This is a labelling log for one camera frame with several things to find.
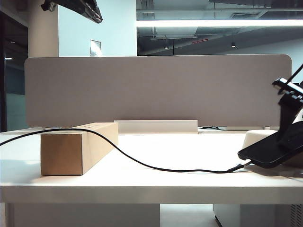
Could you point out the red illuminated sign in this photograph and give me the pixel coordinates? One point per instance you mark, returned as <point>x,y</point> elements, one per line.
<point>200,41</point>

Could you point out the brown cardboard box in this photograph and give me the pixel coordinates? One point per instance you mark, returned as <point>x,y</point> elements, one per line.
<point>61,154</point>

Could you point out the white camera on black bracket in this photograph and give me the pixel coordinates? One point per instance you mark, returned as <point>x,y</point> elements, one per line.
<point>48,5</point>

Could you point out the grey fabric desk divider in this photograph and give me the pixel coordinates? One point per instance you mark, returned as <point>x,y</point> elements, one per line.
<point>156,92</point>

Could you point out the beige paper pulp tray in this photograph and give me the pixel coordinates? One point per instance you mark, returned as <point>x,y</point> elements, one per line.
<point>258,139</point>

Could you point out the framed wall notice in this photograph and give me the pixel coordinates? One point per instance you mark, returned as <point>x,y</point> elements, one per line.
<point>95,48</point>

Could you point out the small black ceiling spotlight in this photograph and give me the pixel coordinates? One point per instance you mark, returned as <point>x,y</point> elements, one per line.
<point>166,46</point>
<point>233,45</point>

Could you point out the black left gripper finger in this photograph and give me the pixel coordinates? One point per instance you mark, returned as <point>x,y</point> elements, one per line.
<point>82,7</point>

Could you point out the white rounded object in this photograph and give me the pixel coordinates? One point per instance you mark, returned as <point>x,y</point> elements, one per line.
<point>299,117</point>

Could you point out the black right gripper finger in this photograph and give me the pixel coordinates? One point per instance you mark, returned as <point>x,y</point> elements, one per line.
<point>290,113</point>

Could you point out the black camera bracket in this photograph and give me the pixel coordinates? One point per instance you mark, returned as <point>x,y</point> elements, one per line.
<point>287,85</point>

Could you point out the black smartphone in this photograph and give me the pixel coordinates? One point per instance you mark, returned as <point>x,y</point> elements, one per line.
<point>265,153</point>

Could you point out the white desk support panel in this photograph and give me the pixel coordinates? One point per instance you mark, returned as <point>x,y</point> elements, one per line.
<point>82,216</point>

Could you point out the bright ceiling light strip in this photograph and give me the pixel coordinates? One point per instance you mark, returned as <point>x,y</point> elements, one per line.
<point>213,23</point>

